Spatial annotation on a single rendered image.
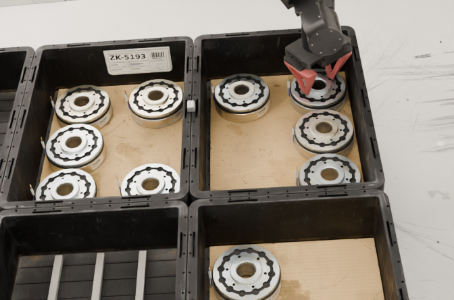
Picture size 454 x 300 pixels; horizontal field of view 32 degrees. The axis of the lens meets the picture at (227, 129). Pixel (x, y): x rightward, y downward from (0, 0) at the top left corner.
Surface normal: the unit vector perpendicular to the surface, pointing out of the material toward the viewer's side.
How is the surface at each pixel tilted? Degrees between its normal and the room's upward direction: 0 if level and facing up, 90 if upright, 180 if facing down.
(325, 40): 90
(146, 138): 0
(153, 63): 90
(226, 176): 0
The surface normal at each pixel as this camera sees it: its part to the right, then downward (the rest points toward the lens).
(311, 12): -0.57, -0.50
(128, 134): -0.07, -0.70
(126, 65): 0.01, 0.71
